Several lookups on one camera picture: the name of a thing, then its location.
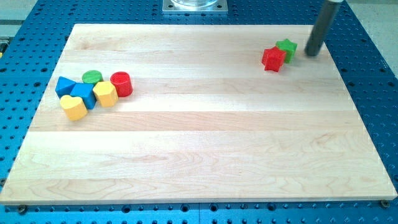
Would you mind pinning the green cylinder block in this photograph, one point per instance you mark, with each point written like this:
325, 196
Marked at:
92, 77

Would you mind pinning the light wooden board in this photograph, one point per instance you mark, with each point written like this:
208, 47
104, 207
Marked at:
205, 123

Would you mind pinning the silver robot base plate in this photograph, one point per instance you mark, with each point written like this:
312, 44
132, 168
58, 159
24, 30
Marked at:
195, 6

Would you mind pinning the yellow heart block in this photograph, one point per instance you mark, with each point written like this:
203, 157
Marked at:
73, 107

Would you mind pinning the red star block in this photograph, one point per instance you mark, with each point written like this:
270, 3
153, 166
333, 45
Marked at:
273, 59

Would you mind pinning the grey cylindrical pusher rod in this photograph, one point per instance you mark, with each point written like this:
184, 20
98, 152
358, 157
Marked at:
321, 26

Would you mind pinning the blue perforated metal table plate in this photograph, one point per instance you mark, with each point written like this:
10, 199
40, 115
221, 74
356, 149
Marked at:
32, 56

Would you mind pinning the green star block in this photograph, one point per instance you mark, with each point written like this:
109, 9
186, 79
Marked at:
288, 47

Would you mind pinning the yellow hexagon block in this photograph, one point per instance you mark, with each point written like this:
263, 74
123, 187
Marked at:
106, 94

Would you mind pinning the red cylinder block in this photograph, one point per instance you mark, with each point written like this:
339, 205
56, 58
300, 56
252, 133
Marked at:
122, 83

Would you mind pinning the blue cube block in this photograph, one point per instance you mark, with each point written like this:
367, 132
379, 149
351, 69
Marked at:
85, 92

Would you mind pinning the blue triangle block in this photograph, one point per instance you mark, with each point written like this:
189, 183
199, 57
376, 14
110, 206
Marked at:
64, 86

